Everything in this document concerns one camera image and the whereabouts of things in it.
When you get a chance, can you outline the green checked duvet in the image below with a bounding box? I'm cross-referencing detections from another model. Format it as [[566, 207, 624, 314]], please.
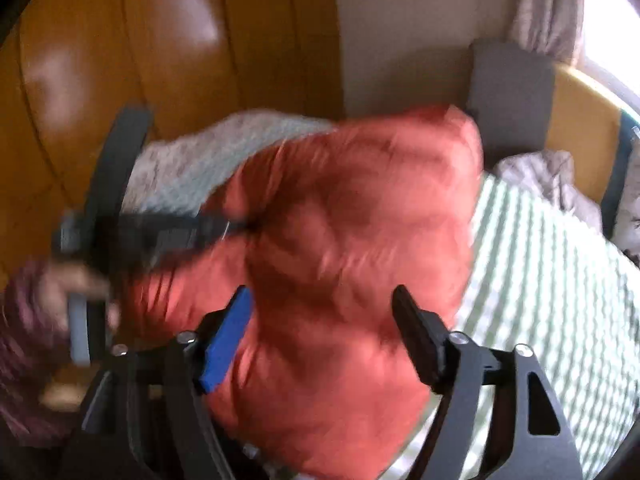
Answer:
[[121, 109, 640, 480]]

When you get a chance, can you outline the grey yellow teal headboard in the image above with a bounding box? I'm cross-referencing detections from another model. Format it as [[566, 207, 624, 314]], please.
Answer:
[[466, 40, 639, 238]]

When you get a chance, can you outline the white deer print pillow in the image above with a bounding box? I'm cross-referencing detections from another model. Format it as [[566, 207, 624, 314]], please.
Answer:
[[612, 127, 640, 266]]

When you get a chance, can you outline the grey quilted blanket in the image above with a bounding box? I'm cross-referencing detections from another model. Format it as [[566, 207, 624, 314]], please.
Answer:
[[494, 150, 602, 233]]

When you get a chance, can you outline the maroon sleeve forearm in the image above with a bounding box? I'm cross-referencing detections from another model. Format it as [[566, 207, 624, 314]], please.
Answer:
[[0, 263, 75, 448]]

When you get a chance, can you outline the floral curtain left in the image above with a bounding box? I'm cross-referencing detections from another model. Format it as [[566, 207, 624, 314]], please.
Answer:
[[509, 0, 585, 66]]

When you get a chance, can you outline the wooden wardrobe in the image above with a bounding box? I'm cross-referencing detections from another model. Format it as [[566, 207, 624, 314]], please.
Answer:
[[1, 0, 344, 275]]

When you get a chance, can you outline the person left hand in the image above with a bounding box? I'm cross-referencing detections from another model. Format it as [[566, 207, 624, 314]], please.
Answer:
[[36, 260, 120, 333]]

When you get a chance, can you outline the orange puffer jacket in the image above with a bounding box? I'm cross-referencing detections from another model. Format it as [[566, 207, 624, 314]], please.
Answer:
[[122, 106, 483, 479]]

